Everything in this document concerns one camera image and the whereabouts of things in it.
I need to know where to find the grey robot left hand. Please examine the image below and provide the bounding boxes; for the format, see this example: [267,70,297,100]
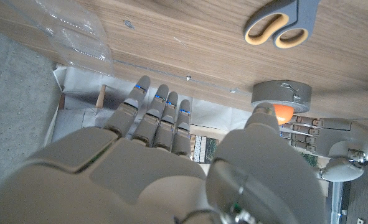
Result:
[280,114,368,183]

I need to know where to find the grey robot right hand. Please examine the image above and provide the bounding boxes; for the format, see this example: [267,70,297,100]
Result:
[0,75,328,224]

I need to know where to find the grey scissors with yellow handles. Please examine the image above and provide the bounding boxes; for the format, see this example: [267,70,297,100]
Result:
[243,0,322,50]

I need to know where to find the clear plastic clamshell container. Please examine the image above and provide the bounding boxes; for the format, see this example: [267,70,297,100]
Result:
[2,0,115,76]

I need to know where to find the orange fruit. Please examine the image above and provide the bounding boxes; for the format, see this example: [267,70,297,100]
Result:
[272,104,295,126]

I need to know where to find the grey duct tape roll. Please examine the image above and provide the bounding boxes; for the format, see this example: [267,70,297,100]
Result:
[250,80,313,114]

